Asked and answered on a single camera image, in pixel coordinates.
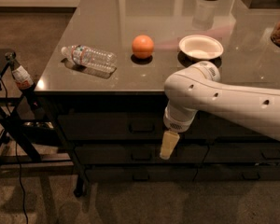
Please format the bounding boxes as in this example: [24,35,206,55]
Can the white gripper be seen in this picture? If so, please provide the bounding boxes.
[160,102,197,160]

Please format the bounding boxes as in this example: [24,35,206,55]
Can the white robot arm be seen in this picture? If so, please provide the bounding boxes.
[160,61,280,160]

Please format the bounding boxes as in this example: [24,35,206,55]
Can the orange fruit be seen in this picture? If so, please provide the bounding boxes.
[132,35,154,59]

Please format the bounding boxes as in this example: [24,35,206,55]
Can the white bowl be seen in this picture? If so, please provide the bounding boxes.
[179,35,224,61]

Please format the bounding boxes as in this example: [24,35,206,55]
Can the clear plastic water bottle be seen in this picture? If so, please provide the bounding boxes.
[61,45,117,74]

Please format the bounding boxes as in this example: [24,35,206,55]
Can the black side stand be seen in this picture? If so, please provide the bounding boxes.
[0,49,71,165]

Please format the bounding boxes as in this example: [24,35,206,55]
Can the glass soda bottle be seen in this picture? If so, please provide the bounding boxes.
[5,52,46,119]

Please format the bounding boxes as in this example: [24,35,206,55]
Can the black cable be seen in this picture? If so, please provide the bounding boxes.
[0,75,30,224]

